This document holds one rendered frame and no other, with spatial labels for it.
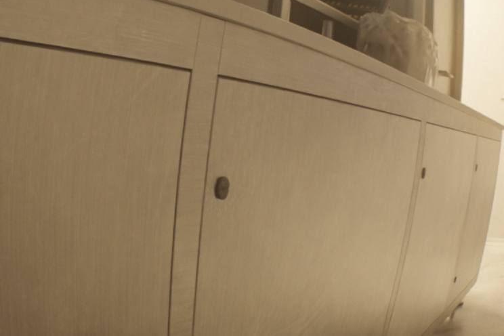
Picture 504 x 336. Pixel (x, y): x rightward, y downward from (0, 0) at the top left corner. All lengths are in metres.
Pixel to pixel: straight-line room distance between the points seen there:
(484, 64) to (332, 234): 4.72
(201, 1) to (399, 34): 1.22
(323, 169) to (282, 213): 0.13
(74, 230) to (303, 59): 0.46
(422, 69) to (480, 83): 3.84
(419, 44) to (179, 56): 1.29
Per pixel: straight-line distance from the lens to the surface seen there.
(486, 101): 5.82
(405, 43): 1.92
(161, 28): 0.70
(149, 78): 0.69
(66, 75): 0.58
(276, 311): 1.03
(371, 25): 1.96
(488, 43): 5.86
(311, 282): 1.14
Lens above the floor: 0.70
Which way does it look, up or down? 1 degrees down
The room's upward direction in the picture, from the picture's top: 7 degrees clockwise
